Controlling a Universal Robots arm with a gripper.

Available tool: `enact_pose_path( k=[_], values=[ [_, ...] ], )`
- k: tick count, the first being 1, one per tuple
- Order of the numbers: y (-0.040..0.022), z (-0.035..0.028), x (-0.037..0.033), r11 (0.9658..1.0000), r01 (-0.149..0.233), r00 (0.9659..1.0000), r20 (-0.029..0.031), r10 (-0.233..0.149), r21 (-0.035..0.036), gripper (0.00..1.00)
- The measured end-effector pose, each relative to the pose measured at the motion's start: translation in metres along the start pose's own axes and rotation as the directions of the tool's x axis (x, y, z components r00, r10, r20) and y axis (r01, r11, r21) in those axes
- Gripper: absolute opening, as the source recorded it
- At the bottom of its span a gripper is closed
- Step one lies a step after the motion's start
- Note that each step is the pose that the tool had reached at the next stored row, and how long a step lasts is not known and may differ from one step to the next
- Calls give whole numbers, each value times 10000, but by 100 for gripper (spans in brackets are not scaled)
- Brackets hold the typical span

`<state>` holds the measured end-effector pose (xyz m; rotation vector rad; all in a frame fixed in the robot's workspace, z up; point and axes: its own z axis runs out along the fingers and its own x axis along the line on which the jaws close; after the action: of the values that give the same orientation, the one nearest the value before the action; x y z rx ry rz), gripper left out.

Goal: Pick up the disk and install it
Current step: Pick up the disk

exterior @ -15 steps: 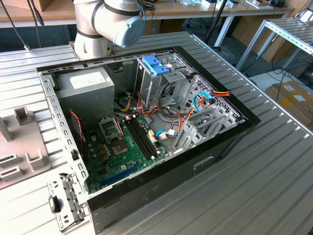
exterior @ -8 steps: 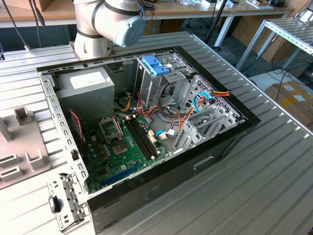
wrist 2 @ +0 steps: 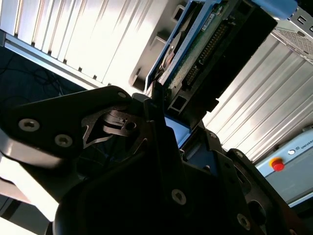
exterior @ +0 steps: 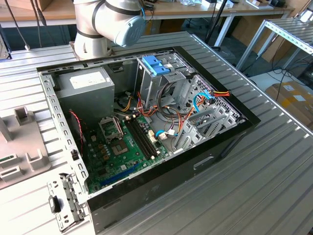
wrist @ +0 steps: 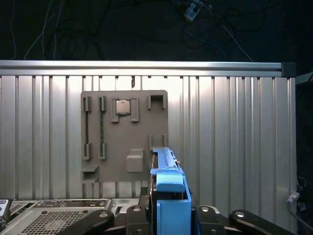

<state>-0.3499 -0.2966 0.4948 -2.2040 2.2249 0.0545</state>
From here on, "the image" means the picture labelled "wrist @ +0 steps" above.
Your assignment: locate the hard disk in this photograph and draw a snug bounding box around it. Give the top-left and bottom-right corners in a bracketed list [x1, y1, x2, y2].
[139, 146, 195, 235]

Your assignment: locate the white power strip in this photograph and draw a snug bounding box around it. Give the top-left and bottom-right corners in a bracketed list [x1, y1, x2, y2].
[183, 0, 203, 22]

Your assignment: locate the grey parts rack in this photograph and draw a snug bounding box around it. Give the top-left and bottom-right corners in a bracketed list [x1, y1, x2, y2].
[80, 90, 169, 185]

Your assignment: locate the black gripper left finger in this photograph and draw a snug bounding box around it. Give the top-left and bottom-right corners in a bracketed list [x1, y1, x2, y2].
[57, 205, 150, 235]

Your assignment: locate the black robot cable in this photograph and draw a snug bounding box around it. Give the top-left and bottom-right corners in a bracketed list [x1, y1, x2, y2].
[286, 176, 313, 235]

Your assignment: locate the black table corner cap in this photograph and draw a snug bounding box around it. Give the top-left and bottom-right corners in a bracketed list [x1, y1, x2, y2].
[281, 62, 296, 78]

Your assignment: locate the black open PC case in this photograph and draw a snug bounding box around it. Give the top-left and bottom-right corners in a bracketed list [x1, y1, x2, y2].
[0, 197, 147, 235]

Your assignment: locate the silver CPU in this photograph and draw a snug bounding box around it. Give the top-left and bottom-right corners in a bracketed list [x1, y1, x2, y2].
[115, 99, 131, 115]

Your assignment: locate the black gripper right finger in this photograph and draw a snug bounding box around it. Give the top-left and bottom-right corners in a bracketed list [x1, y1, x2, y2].
[195, 205, 295, 235]

